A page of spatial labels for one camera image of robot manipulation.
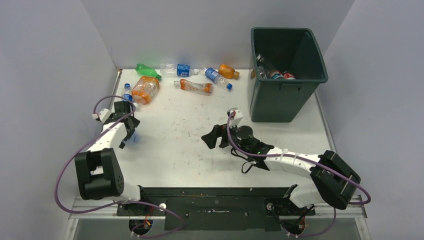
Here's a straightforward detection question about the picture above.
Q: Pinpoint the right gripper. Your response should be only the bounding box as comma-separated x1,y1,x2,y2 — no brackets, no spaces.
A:
202,119,250,156

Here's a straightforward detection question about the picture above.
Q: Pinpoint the slim blue label bottle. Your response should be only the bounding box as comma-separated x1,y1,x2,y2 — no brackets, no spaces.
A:
121,83,137,109

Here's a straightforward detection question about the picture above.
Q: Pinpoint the blue label bottle edge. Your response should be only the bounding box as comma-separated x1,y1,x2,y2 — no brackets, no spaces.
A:
126,131,140,146

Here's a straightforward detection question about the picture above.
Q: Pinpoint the clear bottle silver cap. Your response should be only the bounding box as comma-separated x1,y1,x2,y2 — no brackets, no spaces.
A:
255,53,275,79

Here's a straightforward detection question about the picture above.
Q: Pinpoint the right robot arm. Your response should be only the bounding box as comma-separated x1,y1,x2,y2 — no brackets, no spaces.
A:
201,124,361,214

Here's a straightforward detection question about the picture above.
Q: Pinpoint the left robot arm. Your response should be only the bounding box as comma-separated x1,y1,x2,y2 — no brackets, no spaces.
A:
74,100,149,216

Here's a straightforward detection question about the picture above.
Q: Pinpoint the dark green plastic bin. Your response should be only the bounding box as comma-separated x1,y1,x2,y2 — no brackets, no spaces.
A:
247,27,329,123

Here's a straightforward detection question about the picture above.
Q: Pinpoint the large orange label bottle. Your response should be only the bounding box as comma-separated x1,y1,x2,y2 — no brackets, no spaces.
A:
131,76,160,105

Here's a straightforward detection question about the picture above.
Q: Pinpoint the green plastic bottle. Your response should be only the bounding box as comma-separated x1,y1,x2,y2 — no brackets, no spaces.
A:
135,63,162,82

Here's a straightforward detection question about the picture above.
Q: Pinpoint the clear bottle blue label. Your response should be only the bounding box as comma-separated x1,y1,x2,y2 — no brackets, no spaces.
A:
159,63,200,77

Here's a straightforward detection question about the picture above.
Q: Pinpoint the flattened orange label bottle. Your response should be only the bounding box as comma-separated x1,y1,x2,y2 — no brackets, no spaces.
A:
173,79,213,94

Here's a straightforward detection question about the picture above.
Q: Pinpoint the blue label bottle blue cap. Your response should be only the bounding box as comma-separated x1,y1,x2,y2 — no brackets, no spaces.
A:
204,67,233,91

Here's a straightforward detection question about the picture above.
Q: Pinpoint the orange juice bottle far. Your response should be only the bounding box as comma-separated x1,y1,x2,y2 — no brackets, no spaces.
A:
218,63,240,80

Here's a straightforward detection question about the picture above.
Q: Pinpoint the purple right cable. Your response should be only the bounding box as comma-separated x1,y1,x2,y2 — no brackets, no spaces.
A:
226,112,372,206

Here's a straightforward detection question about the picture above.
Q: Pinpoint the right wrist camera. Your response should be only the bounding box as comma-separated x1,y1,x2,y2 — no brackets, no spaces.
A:
227,107,243,129

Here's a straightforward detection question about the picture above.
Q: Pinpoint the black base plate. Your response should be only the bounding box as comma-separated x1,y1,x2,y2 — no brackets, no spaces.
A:
116,187,315,232

